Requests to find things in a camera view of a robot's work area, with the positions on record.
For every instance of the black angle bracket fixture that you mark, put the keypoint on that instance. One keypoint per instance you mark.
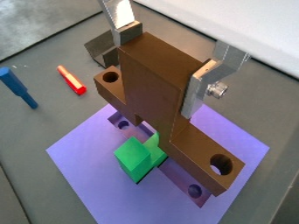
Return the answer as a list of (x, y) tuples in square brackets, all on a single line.
[(103, 50)]

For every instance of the red hexagonal peg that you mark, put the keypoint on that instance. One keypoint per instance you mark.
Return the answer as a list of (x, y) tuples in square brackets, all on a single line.
[(72, 80)]

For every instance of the green U-shaped block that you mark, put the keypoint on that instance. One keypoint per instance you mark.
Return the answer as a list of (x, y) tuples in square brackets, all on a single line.
[(139, 157)]

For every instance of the brown T-shaped block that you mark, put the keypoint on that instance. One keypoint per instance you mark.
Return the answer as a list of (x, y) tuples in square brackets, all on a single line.
[(144, 89)]

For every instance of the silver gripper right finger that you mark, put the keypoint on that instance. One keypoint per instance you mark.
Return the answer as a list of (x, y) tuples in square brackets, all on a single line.
[(204, 81)]

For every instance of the purple base block fixture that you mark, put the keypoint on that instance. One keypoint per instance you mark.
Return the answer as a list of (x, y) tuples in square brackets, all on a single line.
[(114, 198)]

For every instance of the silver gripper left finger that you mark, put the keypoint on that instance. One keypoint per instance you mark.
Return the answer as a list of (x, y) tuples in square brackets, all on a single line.
[(120, 17)]

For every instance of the blue cylindrical peg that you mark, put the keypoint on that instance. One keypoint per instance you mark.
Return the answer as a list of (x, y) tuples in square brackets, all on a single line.
[(9, 79)]

